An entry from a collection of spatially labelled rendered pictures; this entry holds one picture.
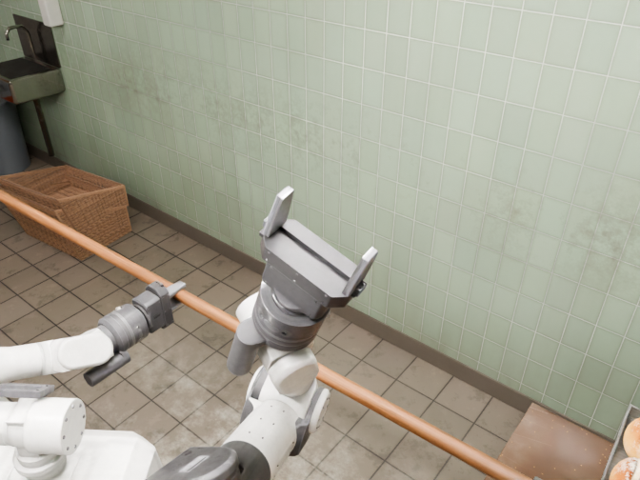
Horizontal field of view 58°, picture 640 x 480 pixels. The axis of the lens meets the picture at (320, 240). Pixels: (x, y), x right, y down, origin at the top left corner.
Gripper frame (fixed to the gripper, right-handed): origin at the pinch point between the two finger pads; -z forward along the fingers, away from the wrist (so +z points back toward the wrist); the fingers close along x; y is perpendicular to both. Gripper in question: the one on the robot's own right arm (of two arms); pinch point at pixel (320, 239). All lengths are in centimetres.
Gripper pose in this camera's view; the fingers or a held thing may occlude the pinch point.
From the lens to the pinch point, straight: 60.5
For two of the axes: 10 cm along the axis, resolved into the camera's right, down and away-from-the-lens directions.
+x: -7.9, -5.8, 1.9
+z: -2.5, 5.9, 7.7
